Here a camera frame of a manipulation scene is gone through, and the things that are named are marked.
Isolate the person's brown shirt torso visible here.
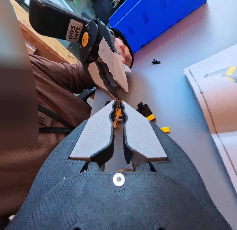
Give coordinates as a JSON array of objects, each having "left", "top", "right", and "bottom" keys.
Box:
[{"left": 0, "top": 89, "right": 93, "bottom": 221}]

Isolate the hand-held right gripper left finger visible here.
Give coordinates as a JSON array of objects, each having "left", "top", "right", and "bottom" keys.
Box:
[{"left": 69, "top": 100, "right": 115, "bottom": 168}]

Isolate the person's left hand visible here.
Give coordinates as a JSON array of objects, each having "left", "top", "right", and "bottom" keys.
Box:
[{"left": 114, "top": 37, "right": 133, "bottom": 67}]

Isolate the person's left forearm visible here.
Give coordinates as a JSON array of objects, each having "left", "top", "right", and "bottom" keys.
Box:
[{"left": 29, "top": 54, "right": 97, "bottom": 94}]

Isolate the black bag strap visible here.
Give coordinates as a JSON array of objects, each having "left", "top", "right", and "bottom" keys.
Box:
[{"left": 38, "top": 104, "right": 75, "bottom": 133}]

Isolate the yellow lego assembly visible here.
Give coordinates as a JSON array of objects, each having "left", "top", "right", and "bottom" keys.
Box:
[{"left": 113, "top": 98, "right": 124, "bottom": 129}]

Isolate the black lego plate yellow end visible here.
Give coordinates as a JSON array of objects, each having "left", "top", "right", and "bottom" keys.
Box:
[{"left": 136, "top": 102, "right": 156, "bottom": 121}]

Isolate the black office chair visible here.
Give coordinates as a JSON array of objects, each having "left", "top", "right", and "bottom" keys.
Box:
[{"left": 74, "top": 86, "right": 97, "bottom": 103}]

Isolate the blue plastic bin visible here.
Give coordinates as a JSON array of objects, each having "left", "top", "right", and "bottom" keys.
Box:
[{"left": 109, "top": 0, "right": 208, "bottom": 54}]

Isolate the lego instruction booklet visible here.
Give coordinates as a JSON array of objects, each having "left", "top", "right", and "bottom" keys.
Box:
[{"left": 183, "top": 45, "right": 237, "bottom": 178}]

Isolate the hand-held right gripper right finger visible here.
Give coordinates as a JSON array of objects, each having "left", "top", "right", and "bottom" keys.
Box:
[{"left": 121, "top": 101, "right": 168, "bottom": 165}]

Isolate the wooden desk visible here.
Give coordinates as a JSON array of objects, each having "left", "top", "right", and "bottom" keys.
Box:
[{"left": 7, "top": 0, "right": 80, "bottom": 65}]

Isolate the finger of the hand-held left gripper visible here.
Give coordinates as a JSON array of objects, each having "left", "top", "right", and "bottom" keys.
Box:
[
  {"left": 87, "top": 62, "right": 119, "bottom": 100},
  {"left": 98, "top": 37, "right": 132, "bottom": 93}
]

